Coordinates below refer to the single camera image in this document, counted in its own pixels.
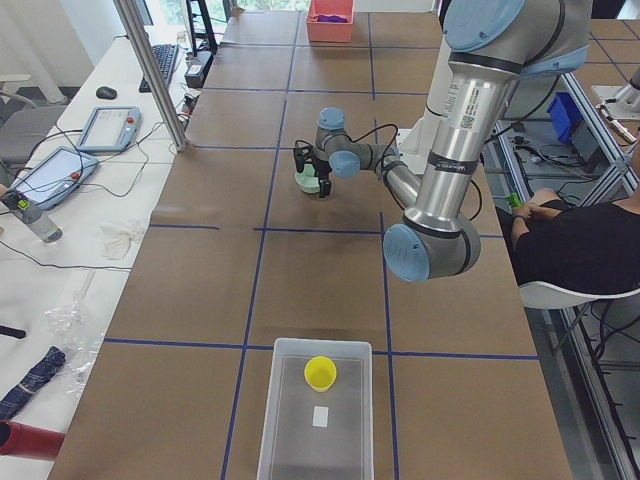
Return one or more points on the purple cloth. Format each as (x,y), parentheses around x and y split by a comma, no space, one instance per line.
(322,18)

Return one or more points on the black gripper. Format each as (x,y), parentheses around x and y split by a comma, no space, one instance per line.
(320,169)

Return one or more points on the black keyboard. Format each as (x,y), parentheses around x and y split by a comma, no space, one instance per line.
(166,56)

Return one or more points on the salmon pink trash bin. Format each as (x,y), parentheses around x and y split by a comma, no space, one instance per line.
(330,32)

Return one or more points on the teach pendant tablet far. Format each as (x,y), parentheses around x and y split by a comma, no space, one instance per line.
(109,130)

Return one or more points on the seated person in black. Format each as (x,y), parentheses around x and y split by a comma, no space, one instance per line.
(588,249)

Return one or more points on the teach pendant tablet near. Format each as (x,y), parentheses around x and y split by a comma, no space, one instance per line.
(50,182)

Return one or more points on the crumpled white tissue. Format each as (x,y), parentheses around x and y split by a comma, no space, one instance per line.
(117,238)

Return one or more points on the black computer mouse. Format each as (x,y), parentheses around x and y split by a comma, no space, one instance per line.
(107,93)

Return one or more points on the blue parts bin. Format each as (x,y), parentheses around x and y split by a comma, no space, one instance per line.
(565,116)

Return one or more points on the translucent plastic storage box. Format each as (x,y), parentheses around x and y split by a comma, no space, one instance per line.
(309,434)

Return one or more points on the yellow plastic cup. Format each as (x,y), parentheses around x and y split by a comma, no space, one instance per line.
(320,373)

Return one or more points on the grey water bottle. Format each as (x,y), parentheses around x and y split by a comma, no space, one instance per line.
(32,216)

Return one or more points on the teach pendant tablet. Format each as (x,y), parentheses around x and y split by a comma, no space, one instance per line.
(109,130)
(50,182)

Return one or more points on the black box on desk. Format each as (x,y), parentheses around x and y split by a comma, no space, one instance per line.
(198,69)

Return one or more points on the white label in box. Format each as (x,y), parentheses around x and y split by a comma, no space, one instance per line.
(320,416)

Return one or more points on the white chair seat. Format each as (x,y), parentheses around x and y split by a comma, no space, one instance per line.
(543,295)

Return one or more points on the mint green bowl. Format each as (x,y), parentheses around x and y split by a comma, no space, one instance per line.
(307,180)

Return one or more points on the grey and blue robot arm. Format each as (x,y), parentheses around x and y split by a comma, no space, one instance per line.
(493,46)

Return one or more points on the crumpled clear plastic wrap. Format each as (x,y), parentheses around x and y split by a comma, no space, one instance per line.
(75,335)

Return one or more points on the red cylinder bottle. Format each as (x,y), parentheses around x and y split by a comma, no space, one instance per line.
(25,441)

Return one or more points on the aluminium frame post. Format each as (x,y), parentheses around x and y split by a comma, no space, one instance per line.
(134,28)

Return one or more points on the folded blue umbrella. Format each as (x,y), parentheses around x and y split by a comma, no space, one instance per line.
(34,380)

